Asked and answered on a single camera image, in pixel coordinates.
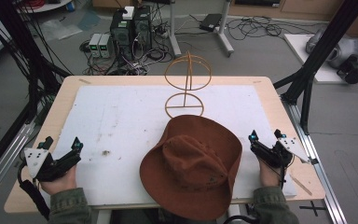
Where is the person's right hand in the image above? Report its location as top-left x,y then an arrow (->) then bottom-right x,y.
258,158 -> 282,188

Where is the white platform board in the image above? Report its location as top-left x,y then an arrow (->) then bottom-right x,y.
282,33 -> 358,85

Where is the aluminium rail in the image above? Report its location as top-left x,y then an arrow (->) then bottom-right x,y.
281,95 -> 350,224
0,119 -> 39,209

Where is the white foam mat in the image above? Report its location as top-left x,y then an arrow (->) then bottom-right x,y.
41,84 -> 298,208

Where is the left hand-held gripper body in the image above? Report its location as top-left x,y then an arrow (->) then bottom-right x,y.
23,147 -> 76,183

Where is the black metal frame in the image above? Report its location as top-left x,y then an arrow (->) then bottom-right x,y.
272,0 -> 358,135
0,0 -> 73,185

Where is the black flat box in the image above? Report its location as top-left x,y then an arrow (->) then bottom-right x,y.
199,13 -> 224,33

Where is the brown felt hat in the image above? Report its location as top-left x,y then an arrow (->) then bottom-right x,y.
139,114 -> 243,222

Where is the tangle of cables by computers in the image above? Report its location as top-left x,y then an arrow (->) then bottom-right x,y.
79,21 -> 175,77

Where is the person's left hand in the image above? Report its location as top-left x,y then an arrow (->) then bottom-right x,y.
40,165 -> 77,196

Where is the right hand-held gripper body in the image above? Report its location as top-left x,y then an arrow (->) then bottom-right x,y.
250,136 -> 310,170

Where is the white box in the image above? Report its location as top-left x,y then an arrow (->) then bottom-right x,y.
122,6 -> 135,21

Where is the black computer tower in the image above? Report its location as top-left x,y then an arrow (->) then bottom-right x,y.
109,10 -> 135,61
132,6 -> 153,52

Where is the white metal stand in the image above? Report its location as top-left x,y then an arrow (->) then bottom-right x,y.
167,0 -> 235,58

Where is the thin wooden stick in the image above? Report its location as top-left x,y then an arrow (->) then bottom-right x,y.
288,174 -> 313,197

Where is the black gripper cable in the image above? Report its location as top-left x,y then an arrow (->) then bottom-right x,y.
16,161 -> 51,221
278,154 -> 295,189

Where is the grey power supply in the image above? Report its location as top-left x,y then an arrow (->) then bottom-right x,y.
88,33 -> 103,58
98,34 -> 113,59

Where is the black device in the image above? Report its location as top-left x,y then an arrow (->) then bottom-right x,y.
336,55 -> 358,85

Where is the grey robot shell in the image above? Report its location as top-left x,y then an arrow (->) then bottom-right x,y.
305,27 -> 358,70

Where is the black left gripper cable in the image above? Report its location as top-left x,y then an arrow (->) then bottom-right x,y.
16,161 -> 51,221

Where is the tangle of black floor cables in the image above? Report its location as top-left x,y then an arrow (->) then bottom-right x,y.
226,14 -> 322,42

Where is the wooden hat stand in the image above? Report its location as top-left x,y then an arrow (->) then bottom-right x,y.
163,50 -> 213,119

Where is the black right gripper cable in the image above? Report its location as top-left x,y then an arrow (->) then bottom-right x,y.
278,154 -> 295,189

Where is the clear plastic sheet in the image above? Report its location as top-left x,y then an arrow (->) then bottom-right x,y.
39,18 -> 84,41

